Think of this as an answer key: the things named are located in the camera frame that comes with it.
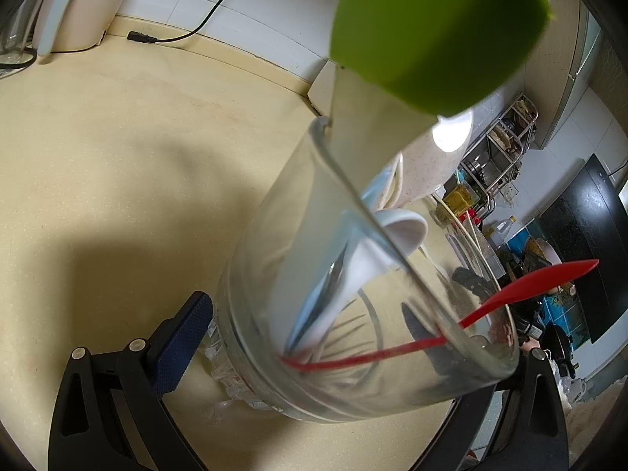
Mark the metal dish rack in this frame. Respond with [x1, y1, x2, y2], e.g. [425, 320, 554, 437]
[458, 92, 539, 208]

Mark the glass measuring cup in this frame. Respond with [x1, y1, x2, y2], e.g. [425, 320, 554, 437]
[0, 0, 38, 78]

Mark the metal spoon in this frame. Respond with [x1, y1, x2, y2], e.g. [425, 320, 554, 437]
[301, 259, 351, 337]

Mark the red plastic spatula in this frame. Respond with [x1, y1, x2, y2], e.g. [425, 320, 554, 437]
[281, 258, 601, 372]

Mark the white speckled rice spoon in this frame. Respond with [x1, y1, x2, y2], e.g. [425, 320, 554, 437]
[378, 109, 475, 208]

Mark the clear oil bottle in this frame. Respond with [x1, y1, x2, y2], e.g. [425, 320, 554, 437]
[485, 215, 519, 247]

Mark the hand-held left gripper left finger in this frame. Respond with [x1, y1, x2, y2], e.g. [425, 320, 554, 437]
[47, 291, 215, 471]

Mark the clear glass cup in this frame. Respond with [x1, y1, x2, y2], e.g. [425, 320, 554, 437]
[206, 117, 522, 425]

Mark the pale wooden chopstick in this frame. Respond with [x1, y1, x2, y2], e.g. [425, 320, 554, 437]
[432, 195, 493, 276]
[460, 220, 489, 258]

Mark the black power cable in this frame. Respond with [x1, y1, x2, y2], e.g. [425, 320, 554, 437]
[127, 0, 259, 44]

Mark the small white plastic spoon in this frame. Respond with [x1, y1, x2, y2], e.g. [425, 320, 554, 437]
[294, 207, 429, 349]

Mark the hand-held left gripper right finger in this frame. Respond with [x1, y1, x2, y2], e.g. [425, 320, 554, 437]
[442, 347, 571, 471]

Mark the beige electric pot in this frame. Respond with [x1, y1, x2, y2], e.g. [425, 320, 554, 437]
[31, 0, 144, 58]

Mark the green silicone basting brush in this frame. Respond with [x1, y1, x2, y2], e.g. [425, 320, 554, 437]
[282, 0, 553, 349]

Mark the black glass cooktop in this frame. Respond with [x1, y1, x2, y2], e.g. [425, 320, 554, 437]
[534, 153, 628, 345]

